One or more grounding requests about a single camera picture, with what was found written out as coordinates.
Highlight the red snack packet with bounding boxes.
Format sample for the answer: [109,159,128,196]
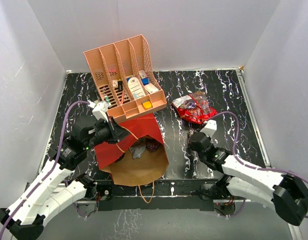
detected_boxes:
[172,91,217,125]

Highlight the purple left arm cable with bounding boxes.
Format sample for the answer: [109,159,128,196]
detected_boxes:
[0,100,97,240]

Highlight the silver grey snack packet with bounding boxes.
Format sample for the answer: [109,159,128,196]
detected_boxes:
[129,138,146,159]

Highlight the blue small box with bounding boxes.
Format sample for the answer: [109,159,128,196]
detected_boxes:
[142,77,150,86]

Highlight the white small box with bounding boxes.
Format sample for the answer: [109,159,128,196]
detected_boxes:
[144,83,159,94]

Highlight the black mounting base rail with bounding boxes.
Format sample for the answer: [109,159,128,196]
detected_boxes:
[96,178,247,213]

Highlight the purple snack packet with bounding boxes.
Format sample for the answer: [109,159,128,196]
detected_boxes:
[189,127,195,135]

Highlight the dark chocolate snack packet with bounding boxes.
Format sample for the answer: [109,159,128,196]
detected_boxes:
[146,138,161,152]

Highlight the green white tube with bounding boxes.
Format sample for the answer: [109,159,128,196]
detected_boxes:
[105,96,111,105]

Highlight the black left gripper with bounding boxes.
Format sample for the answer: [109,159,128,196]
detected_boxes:
[84,115,131,150]

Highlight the red brown paper bag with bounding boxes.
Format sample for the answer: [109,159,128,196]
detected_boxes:
[94,112,170,204]

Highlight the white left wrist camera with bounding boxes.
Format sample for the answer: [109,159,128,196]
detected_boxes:
[92,101,109,123]

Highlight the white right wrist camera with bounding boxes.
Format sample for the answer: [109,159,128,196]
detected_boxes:
[199,120,217,137]

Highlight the white label card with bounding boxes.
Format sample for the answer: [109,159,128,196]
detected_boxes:
[128,77,146,99]

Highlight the pink plastic desk organizer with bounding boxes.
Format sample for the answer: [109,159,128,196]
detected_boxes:
[84,34,167,123]

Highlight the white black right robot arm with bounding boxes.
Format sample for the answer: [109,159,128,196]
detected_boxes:
[189,132,308,226]

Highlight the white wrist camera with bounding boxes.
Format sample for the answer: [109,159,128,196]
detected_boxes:
[92,101,109,123]
[199,120,217,137]

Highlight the black marker in organizer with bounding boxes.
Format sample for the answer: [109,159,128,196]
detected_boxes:
[118,80,123,92]

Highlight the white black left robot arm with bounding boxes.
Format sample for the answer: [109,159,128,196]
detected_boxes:
[0,116,130,240]

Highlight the yellow box in organizer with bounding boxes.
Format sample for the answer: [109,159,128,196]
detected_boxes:
[142,100,152,110]

